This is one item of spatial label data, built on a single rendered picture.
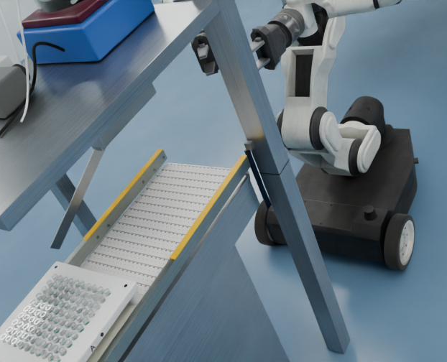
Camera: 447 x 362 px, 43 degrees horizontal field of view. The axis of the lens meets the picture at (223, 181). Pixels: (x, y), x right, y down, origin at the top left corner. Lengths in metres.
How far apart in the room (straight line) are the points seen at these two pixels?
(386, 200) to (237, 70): 1.09
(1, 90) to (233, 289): 0.77
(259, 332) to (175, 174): 0.51
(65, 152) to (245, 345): 0.90
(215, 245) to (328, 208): 0.93
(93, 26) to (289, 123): 0.95
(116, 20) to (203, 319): 0.72
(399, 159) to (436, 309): 0.63
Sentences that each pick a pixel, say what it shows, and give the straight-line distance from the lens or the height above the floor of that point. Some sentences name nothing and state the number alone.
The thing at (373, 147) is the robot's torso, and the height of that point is 0.28.
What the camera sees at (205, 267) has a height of 0.77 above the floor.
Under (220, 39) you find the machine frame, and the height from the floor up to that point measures 1.18.
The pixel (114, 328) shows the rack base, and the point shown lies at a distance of 1.19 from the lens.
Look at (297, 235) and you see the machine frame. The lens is 1.58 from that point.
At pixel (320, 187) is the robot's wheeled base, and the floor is 0.17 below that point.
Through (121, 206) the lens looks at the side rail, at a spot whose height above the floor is 0.85.
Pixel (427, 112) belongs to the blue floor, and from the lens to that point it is 2.88.
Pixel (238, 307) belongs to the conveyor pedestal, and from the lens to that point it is 1.55.
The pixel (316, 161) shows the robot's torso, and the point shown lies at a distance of 2.15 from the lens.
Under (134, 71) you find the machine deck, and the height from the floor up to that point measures 1.27.
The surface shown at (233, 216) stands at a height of 0.79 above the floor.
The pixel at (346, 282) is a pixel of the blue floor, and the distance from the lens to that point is 2.19.
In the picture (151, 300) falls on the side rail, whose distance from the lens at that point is 1.19.
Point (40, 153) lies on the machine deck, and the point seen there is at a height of 1.27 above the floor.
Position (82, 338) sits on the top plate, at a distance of 1.14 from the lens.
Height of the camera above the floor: 1.67
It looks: 36 degrees down
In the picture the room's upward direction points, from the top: 24 degrees counter-clockwise
